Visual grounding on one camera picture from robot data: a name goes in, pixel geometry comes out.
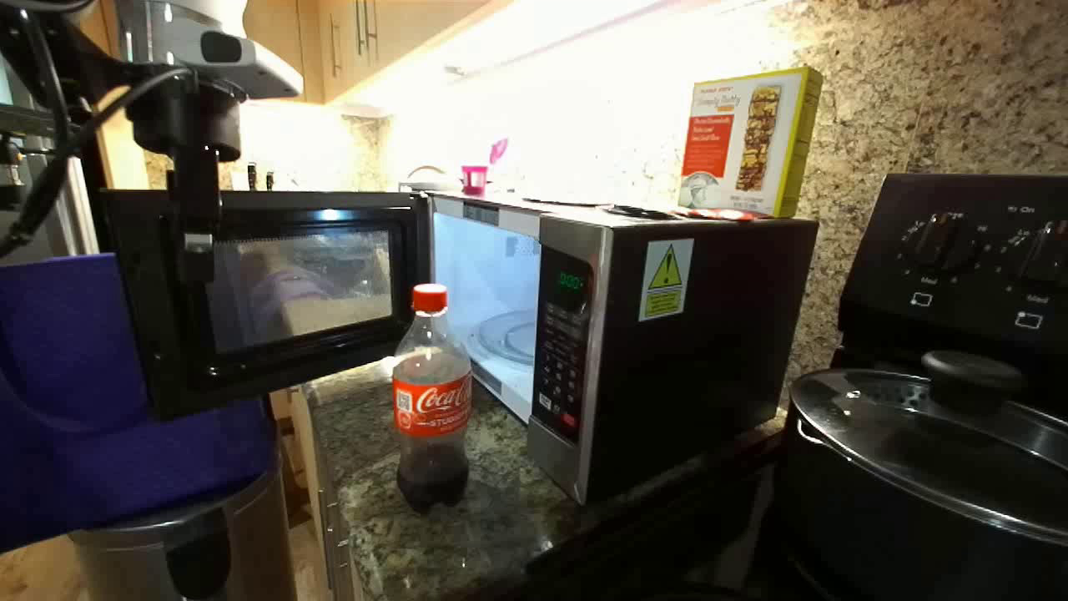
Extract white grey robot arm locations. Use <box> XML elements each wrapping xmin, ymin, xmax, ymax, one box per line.
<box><xmin>108</xmin><ymin>0</ymin><xmax>305</xmax><ymax>376</ymax></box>

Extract wooden wall cabinets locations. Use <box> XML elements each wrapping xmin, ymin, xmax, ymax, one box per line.
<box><xmin>242</xmin><ymin>0</ymin><xmax>496</xmax><ymax>104</ymax></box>

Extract glass microwave turntable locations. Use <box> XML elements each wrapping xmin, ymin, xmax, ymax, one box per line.
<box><xmin>467</xmin><ymin>309</ymin><xmax>535</xmax><ymax>365</ymax></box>

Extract stainless steel trash can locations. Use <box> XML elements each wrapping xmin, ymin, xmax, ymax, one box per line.
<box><xmin>69</xmin><ymin>474</ymin><xmax>298</xmax><ymax>601</ymax></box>

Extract black stove control panel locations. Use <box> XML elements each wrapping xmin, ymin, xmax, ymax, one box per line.
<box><xmin>839</xmin><ymin>173</ymin><xmax>1068</xmax><ymax>402</ymax></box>

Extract black stainless microwave oven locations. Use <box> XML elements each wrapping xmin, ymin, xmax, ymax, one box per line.
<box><xmin>430</xmin><ymin>192</ymin><xmax>817</xmax><ymax>503</ymax></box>

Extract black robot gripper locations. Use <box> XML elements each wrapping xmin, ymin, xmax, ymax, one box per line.
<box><xmin>131</xmin><ymin>72</ymin><xmax>239</xmax><ymax>365</ymax></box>

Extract Coke bottle red label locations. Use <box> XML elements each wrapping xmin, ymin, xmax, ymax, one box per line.
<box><xmin>389</xmin><ymin>282</ymin><xmax>470</xmax><ymax>513</ymax></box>

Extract black pot with lid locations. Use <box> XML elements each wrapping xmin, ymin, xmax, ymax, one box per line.
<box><xmin>774</xmin><ymin>350</ymin><xmax>1068</xmax><ymax>601</ymax></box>

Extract open microwave door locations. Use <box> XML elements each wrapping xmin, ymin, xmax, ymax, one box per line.
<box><xmin>108</xmin><ymin>190</ymin><xmax>430</xmax><ymax>416</ymax></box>

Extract white green food box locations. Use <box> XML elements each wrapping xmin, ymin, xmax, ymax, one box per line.
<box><xmin>676</xmin><ymin>66</ymin><xmax>822</xmax><ymax>217</ymax></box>

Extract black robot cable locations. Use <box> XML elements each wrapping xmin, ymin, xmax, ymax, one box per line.
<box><xmin>0</xmin><ymin>0</ymin><xmax>193</xmax><ymax>261</ymax></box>

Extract blue insulated tote bag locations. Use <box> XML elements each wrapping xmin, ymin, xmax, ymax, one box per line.
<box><xmin>0</xmin><ymin>252</ymin><xmax>273</xmax><ymax>550</ymax></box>

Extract pink reusable coffee pod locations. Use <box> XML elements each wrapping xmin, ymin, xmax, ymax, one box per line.
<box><xmin>461</xmin><ymin>135</ymin><xmax>511</xmax><ymax>196</ymax></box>

